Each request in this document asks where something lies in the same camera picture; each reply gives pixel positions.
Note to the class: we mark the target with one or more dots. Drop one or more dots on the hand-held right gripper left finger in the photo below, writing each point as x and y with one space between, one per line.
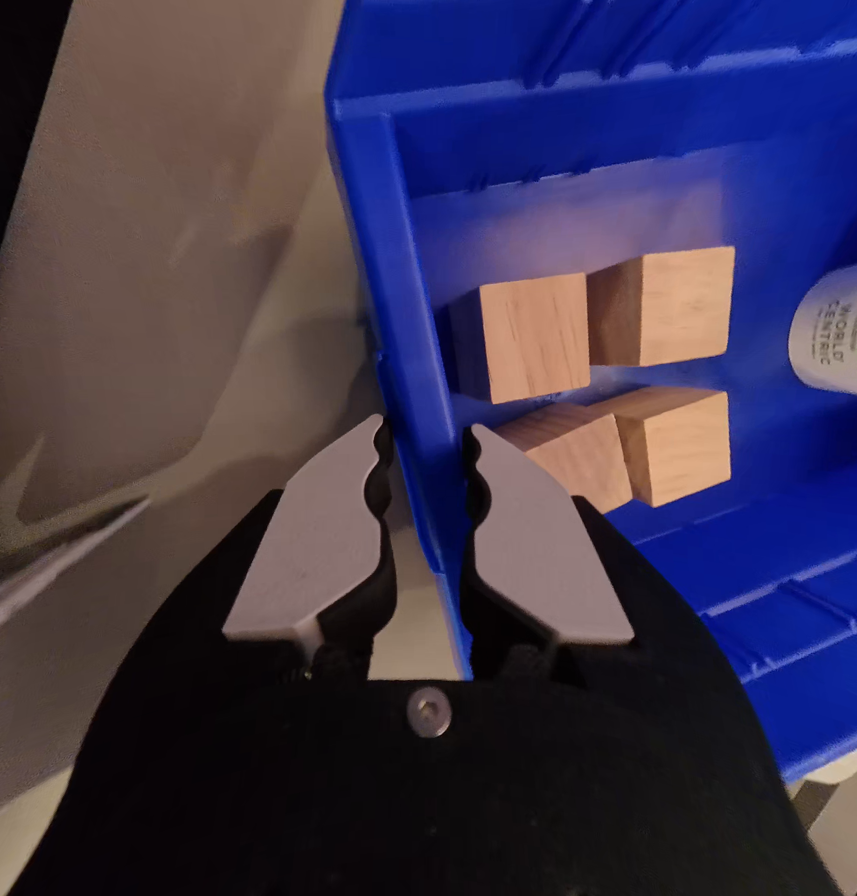
309 553

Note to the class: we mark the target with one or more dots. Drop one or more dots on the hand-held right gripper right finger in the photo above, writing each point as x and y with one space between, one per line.
547 567

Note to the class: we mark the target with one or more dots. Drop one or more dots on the wooden block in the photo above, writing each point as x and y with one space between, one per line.
666 308
533 336
575 455
680 448

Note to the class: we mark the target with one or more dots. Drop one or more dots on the white paper cup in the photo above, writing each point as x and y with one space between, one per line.
834 329

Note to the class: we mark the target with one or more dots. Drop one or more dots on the blue plastic bin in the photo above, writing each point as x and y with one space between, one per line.
610 105

